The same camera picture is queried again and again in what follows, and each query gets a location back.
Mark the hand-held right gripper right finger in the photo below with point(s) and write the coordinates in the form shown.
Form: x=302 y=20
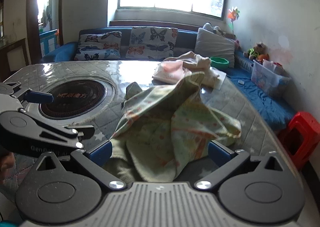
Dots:
x=217 y=153

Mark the grey pillow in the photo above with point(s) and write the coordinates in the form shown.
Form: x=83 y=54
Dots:
x=212 y=42

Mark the person's left hand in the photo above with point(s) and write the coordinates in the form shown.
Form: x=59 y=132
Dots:
x=5 y=163

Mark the person's teal clothing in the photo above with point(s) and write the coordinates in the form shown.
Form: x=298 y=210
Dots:
x=7 y=224

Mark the round black induction cooktop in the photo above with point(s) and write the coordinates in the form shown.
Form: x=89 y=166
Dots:
x=75 y=102

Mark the blue sofa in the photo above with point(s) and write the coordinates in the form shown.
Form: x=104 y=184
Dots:
x=262 y=102

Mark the beige garment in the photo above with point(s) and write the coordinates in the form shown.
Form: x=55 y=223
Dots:
x=197 y=62

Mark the brown plush bear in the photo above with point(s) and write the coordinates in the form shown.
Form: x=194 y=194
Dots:
x=253 y=52

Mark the clear plastic storage box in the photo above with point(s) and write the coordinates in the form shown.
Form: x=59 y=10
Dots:
x=267 y=79

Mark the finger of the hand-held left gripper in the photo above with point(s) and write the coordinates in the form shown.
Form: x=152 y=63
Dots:
x=85 y=133
x=40 y=97

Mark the orange plush toy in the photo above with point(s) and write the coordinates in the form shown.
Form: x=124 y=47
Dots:
x=263 y=58

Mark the colourful pinwheel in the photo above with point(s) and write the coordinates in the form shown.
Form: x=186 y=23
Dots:
x=233 y=14

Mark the green bowl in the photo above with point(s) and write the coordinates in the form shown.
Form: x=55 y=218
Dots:
x=220 y=62

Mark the red plastic stool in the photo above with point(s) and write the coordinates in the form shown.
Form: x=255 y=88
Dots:
x=305 y=122

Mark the brown door frame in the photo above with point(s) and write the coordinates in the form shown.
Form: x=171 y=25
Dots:
x=31 y=17

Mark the pink folded clothes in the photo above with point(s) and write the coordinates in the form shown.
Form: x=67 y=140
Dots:
x=170 y=69

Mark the blue and white cabinet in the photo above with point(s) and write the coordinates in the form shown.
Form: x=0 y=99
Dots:
x=48 y=42

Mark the dark wooden cabinet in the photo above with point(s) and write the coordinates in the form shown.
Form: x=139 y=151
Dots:
x=15 y=44

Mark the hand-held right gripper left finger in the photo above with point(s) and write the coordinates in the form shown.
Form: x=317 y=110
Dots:
x=100 y=153

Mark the white plush toy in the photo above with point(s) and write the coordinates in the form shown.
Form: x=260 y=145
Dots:
x=212 y=28

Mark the green patterned baby garment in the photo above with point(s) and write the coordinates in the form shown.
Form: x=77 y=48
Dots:
x=160 y=127

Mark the butterfly print cushion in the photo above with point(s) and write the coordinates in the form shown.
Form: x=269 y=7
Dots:
x=97 y=47
x=152 y=42

